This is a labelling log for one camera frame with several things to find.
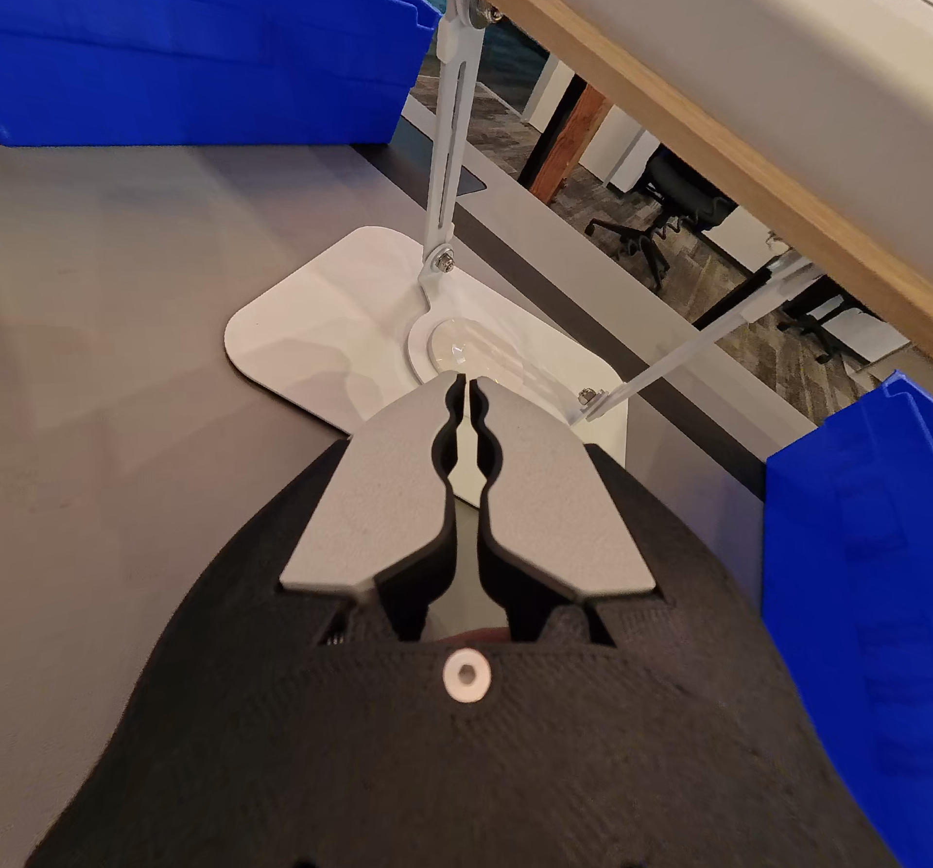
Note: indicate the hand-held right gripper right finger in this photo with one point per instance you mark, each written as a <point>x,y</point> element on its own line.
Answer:
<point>561,511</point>

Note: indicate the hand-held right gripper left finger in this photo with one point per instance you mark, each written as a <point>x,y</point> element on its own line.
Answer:
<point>364,511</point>

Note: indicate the large blue plastic bin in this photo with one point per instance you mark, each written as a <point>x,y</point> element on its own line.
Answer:
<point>204,51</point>

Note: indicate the grey desk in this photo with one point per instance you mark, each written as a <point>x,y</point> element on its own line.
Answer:
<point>109,372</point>

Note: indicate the white metal stand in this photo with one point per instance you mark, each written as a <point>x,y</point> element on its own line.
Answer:
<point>328,314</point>

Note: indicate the black office chair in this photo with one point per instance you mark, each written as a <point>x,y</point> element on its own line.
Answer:
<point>674,204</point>
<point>820,317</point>

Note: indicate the white panel with wooden edge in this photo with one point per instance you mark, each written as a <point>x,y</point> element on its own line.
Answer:
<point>729,44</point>

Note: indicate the brown wooden post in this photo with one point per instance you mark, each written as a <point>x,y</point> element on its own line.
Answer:
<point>568,143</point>

